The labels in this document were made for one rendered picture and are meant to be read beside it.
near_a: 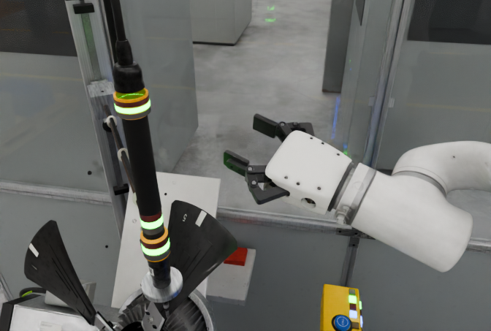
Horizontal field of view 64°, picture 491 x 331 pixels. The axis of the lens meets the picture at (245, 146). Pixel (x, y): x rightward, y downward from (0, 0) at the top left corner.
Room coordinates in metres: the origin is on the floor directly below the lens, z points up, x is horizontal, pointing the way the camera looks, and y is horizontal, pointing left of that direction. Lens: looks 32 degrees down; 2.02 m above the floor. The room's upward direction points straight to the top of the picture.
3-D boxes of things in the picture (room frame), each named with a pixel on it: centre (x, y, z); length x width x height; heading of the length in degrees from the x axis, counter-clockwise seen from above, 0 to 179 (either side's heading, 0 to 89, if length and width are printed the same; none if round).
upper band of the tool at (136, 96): (0.46, 0.14, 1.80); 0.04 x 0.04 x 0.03
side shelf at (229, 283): (1.02, 0.16, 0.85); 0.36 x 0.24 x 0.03; 80
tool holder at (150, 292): (0.47, 0.15, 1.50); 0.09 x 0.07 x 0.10; 25
